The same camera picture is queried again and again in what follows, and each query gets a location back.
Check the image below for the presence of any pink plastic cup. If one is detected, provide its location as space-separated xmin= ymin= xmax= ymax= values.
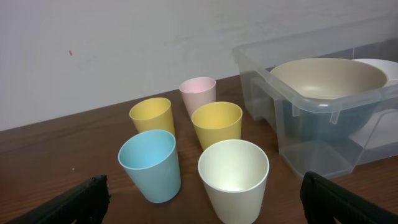
xmin=179 ymin=77 xmax=216 ymax=118

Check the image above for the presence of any beige large bowl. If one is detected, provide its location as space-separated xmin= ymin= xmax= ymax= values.
xmin=271 ymin=58 xmax=387 ymax=100

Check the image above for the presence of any clear plastic storage container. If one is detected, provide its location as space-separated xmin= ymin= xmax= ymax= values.
xmin=232 ymin=18 xmax=398 ymax=180

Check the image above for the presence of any yellow plastic cup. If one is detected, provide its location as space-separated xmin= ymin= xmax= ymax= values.
xmin=129 ymin=97 xmax=175 ymax=135
xmin=191 ymin=101 xmax=243 ymax=150

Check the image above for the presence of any light blue plastic cup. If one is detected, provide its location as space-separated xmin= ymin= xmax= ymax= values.
xmin=118 ymin=129 xmax=181 ymax=203

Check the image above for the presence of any white small bowl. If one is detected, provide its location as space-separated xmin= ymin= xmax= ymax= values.
xmin=356 ymin=58 xmax=398 ymax=86

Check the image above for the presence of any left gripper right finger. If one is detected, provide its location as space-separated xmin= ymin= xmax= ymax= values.
xmin=300 ymin=171 xmax=397 ymax=224

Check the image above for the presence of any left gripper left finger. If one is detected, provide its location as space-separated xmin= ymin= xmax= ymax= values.
xmin=10 ymin=175 xmax=111 ymax=224

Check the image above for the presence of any yellow plastic cup far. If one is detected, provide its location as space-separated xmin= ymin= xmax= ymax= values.
xmin=129 ymin=97 xmax=175 ymax=135

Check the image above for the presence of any yellow plastic cup near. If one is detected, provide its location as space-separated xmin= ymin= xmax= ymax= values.
xmin=191 ymin=101 xmax=243 ymax=150

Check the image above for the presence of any pale green plastic cup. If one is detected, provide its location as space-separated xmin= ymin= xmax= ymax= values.
xmin=198 ymin=139 xmax=270 ymax=223

